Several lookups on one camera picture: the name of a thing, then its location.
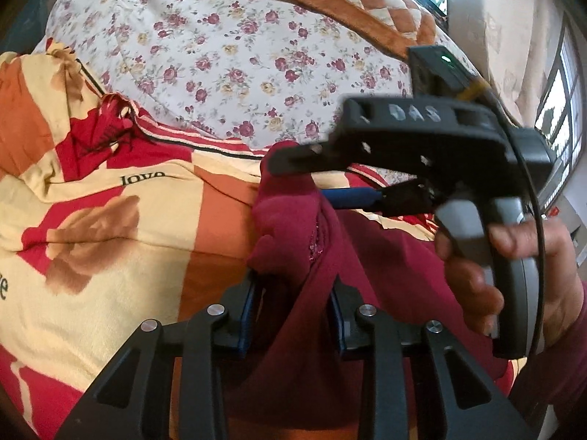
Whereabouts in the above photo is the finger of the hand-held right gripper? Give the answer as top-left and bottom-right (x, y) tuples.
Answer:
(266, 143), (354, 176)
(320, 186), (443, 217)

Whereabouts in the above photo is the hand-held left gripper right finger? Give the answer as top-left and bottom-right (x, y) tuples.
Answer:
(329, 275), (538, 440)

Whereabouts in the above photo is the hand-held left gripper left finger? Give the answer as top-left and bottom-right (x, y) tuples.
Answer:
(55, 279), (258, 440)

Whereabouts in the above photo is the maroon garment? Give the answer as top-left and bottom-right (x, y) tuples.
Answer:
(220, 142), (514, 440)

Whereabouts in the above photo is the person's right forearm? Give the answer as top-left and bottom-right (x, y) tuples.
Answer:
(504, 279), (587, 440)

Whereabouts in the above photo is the person's right hand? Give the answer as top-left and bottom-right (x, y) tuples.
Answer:
(435, 213), (585, 345)

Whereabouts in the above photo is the barred side window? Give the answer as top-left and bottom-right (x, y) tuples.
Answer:
(534, 23), (587, 202)

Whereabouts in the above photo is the beige curtain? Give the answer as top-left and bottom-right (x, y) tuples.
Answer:
(447, 0), (567, 127)

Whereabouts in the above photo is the floral quilt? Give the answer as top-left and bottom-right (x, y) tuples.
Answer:
(34, 0), (524, 184)

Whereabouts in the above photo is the red yellow printed blanket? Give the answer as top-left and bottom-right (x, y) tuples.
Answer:
(0, 40), (519, 440)

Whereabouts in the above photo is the orange diamond-pattern cushion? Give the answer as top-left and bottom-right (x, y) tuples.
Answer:
(267, 0), (437, 61)

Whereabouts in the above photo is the black cable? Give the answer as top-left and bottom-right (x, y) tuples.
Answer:
(477, 83), (547, 358)

